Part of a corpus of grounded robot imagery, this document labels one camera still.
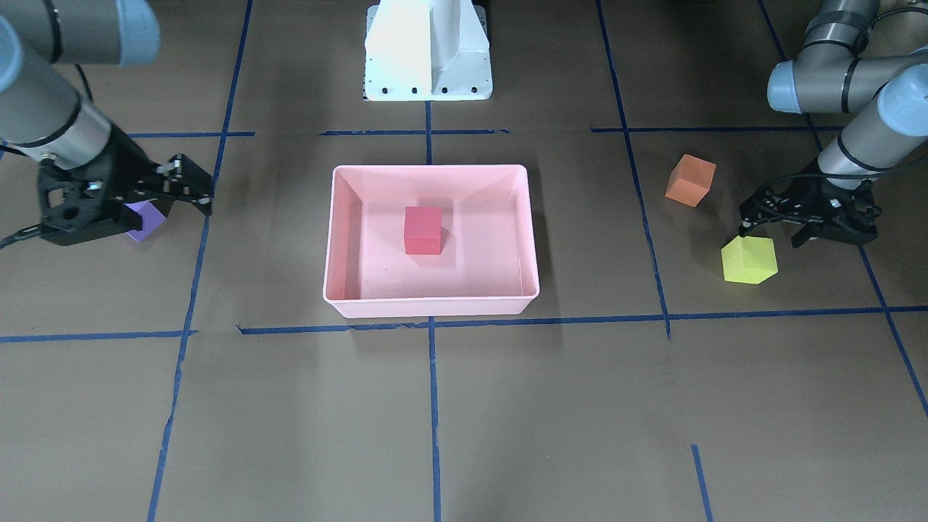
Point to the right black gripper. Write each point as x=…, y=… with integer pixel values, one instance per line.
x=131, y=166

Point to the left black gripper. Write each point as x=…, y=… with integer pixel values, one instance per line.
x=811, y=191

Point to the purple foam block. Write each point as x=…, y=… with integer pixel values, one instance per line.
x=148, y=225

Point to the yellow foam block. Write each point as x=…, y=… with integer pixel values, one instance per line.
x=749, y=260

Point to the red foam block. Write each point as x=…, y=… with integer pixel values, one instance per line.
x=423, y=230

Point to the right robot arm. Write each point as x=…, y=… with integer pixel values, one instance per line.
x=43, y=114

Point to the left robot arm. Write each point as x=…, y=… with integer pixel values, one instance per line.
x=885, y=95

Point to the pink plastic bin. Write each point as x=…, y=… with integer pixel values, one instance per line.
x=488, y=264

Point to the orange foam block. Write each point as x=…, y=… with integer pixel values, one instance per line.
x=691, y=180

